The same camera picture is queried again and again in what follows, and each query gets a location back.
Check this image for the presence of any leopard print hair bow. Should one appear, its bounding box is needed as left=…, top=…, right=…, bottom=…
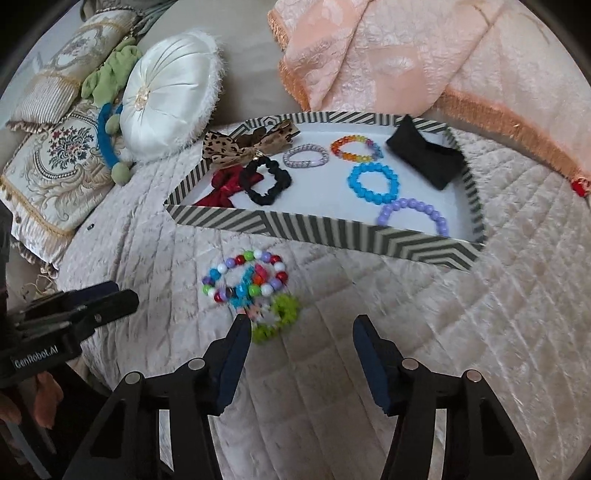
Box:
left=203, top=119, right=300, bottom=169

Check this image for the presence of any striped beige cushion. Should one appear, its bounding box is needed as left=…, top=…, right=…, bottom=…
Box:
left=7, top=7, right=139, bottom=134

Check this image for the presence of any green and blue plush toy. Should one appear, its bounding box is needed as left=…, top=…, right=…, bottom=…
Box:
left=82, top=39, right=144, bottom=185

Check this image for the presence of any green scrunchie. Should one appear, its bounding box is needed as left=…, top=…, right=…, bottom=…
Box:
left=252, top=295, right=301, bottom=344

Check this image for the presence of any peach fringed blanket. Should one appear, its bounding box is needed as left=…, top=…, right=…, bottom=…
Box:
left=268, top=0, right=591, bottom=190

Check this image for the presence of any purple bead bracelet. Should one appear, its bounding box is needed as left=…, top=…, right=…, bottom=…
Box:
left=376, top=198, right=450, bottom=238

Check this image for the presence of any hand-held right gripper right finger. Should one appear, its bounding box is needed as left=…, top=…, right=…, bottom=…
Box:
left=353, top=315, right=539, bottom=480

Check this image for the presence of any multicolour bead bracelet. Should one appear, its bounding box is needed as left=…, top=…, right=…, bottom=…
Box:
left=202, top=249, right=289, bottom=304

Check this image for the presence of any floral embroidered cushion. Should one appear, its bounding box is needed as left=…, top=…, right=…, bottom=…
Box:
left=0, top=99, right=134, bottom=266

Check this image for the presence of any striped jewelry tray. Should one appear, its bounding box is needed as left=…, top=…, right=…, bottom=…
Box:
left=164, top=110, right=486, bottom=272

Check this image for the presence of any person's left hand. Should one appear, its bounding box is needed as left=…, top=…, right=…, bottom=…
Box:
left=0, top=369, right=64, bottom=428

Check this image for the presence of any dark brown scrunchie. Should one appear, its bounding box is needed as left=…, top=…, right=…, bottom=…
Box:
left=239, top=154, right=293, bottom=206

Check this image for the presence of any turquoise bead bracelet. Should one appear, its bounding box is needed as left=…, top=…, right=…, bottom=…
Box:
left=228, top=263, right=273, bottom=310

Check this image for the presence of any red hair bow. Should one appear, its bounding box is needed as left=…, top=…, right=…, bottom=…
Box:
left=194, top=165, right=250, bottom=209

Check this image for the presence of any rainbow bead bracelet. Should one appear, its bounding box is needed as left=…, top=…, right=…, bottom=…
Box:
left=330, top=134, right=384, bottom=163

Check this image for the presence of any quilted beige bedspread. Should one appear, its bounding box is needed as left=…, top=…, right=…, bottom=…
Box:
left=9, top=111, right=591, bottom=480

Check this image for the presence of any white round satin pillow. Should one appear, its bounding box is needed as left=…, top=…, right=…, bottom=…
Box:
left=121, top=30, right=223, bottom=162

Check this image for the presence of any pastel bead bracelet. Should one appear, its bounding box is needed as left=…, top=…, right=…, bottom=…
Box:
left=281, top=144, right=329, bottom=169

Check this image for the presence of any black cloth hair bow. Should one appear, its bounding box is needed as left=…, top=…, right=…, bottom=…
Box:
left=385, top=114, right=466, bottom=190

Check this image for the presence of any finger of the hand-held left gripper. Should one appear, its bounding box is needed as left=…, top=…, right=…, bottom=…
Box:
left=69, top=290, right=140, bottom=334
left=60, top=281, right=121, bottom=305

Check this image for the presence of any blue bead bracelet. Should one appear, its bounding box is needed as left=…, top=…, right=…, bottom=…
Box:
left=347, top=161, right=399, bottom=205

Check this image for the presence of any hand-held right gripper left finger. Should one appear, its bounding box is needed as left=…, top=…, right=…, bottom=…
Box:
left=62, top=315, right=254, bottom=480

